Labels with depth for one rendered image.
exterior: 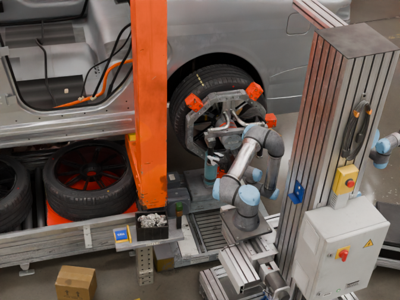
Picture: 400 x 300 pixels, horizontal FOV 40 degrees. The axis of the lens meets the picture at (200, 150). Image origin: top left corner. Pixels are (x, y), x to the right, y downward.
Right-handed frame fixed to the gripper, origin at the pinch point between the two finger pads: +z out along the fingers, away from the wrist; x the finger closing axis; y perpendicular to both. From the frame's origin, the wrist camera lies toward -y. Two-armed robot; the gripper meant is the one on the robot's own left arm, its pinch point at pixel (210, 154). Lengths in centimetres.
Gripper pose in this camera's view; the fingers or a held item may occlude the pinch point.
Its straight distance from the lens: 349.4
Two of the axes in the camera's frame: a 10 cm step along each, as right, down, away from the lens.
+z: -8.7, -3.4, 3.7
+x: 5.0, -5.2, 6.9
